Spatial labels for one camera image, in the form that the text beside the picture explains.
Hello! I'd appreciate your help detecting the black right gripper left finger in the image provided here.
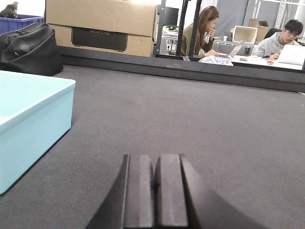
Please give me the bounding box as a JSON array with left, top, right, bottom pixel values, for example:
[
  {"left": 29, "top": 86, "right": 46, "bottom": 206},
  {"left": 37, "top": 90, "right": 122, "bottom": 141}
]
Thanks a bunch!
[{"left": 86, "top": 155, "right": 154, "bottom": 229}]

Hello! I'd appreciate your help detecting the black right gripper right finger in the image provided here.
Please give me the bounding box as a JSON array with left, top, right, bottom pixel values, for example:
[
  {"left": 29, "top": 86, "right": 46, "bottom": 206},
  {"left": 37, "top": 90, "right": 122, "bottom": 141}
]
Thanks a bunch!
[{"left": 155, "top": 154, "right": 264, "bottom": 229}]

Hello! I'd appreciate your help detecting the light blue plastic bin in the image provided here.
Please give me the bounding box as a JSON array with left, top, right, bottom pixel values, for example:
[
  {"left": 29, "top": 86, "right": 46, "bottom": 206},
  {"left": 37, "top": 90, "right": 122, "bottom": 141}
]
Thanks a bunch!
[{"left": 0, "top": 71, "right": 76, "bottom": 194}]

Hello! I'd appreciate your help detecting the white desk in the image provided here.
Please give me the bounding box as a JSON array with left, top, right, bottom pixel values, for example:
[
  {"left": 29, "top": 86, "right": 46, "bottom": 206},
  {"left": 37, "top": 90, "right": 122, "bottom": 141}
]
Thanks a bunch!
[{"left": 232, "top": 55, "right": 303, "bottom": 70}]

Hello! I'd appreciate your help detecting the silver laptop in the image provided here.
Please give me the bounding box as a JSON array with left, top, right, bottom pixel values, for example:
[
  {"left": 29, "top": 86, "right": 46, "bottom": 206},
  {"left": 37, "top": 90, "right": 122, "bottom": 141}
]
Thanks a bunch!
[{"left": 216, "top": 40, "right": 245, "bottom": 60}]

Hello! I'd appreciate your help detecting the woman with long hair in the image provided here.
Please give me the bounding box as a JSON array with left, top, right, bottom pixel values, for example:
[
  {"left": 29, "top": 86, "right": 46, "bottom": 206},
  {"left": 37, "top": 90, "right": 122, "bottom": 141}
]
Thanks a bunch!
[{"left": 180, "top": 5, "right": 219, "bottom": 59}]

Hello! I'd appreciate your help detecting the man in grey hoodie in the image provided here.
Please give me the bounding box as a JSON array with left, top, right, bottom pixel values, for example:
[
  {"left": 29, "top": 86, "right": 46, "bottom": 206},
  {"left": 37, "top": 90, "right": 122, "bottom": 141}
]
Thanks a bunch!
[{"left": 257, "top": 20, "right": 304, "bottom": 60}]

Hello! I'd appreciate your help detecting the large cardboard box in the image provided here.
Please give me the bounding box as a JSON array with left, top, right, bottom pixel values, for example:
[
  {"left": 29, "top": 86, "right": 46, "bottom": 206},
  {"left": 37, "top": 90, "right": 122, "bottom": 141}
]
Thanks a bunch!
[{"left": 46, "top": 0, "right": 157, "bottom": 57}]

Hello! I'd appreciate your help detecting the white laptop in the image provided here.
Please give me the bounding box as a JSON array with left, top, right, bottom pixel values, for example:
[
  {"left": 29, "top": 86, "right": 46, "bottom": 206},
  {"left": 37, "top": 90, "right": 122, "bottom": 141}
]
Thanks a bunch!
[{"left": 277, "top": 44, "right": 305, "bottom": 65}]

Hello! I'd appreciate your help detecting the black backpack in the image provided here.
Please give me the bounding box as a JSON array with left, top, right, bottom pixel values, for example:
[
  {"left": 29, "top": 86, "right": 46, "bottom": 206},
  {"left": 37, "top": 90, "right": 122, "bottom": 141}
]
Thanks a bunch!
[{"left": 0, "top": 23, "right": 63, "bottom": 76}]

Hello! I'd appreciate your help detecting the blue crate in background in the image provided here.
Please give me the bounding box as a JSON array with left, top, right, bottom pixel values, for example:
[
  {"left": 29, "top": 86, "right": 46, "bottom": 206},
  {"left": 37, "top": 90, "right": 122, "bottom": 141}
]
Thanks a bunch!
[{"left": 0, "top": 14, "right": 44, "bottom": 34}]

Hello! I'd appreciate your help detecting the black metal frame post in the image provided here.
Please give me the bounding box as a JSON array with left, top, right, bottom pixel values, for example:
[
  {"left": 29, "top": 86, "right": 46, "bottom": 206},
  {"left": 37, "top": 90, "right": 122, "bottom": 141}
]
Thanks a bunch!
[{"left": 175, "top": 0, "right": 203, "bottom": 59}]

